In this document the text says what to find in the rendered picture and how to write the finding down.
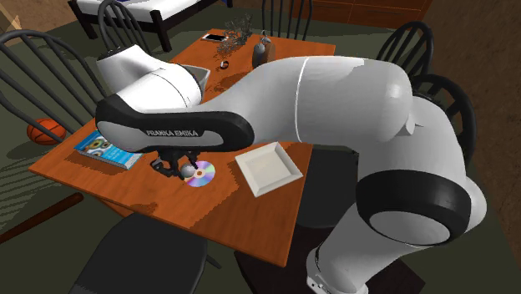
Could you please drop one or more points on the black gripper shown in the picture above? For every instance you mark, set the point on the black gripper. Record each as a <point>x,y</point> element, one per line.
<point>176,154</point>

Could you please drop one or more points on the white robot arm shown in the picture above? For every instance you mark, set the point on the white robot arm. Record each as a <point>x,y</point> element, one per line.
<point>350,101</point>

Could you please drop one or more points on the small grey ball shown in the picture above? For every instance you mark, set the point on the small grey ball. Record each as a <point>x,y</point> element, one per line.
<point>188,171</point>

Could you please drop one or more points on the shiny compact disc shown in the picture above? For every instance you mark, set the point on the shiny compact disc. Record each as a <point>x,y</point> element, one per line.
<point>203,175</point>

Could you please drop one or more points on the orange wooden table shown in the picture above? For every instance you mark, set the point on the orange wooden table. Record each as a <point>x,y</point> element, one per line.
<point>228,220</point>

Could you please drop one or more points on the blue paperback book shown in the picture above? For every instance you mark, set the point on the blue paperback book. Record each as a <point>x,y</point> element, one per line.
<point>106,151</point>

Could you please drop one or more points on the white square plate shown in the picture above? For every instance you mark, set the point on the white square plate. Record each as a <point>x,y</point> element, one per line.
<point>268,167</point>

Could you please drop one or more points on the grey spindle-back chair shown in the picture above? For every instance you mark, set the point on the grey spindle-back chair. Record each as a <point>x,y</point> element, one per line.
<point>142,256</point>
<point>287,16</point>
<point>36,77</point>
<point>407,45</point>
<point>464,118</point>
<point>118,24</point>

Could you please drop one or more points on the white smartphone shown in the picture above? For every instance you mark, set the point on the white smartphone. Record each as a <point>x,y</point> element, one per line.
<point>214,37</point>

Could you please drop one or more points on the dark grey vase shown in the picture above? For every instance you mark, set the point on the dark grey vase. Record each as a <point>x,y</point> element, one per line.
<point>259,55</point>

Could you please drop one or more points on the orange basketball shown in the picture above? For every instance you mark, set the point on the orange basketball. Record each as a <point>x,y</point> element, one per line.
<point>45,132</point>

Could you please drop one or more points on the grey twig plant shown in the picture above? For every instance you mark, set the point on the grey twig plant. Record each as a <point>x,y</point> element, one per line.
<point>237,34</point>

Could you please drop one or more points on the brown wooden baseball bat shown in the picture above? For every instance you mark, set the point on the brown wooden baseball bat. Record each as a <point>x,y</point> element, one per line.
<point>40,218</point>

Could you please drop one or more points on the brown wooden cabinet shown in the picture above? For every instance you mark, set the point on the brown wooden cabinet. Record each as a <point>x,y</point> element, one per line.
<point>366,12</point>

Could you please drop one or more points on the dark frame bed white mattress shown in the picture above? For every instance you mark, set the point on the dark frame bed white mattress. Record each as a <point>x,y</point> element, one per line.
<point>138,8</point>

